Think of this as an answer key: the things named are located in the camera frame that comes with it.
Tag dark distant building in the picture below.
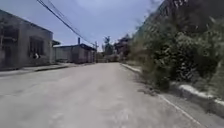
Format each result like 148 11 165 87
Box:
114 34 132 58

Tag overgrown bushy slope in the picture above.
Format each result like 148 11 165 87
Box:
127 0 224 98

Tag grey concrete road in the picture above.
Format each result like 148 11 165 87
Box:
0 62 224 128

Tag pale concrete kerb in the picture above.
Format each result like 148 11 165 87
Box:
120 63 224 118

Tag grey raised pavement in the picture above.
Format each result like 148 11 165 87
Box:
0 62 78 78

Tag overhead wires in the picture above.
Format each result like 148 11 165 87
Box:
36 0 98 48

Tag distant trees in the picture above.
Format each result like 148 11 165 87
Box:
101 35 116 58

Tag grey concrete building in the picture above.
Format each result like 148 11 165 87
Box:
0 9 56 71

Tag small grey building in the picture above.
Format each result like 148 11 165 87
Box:
53 43 98 65

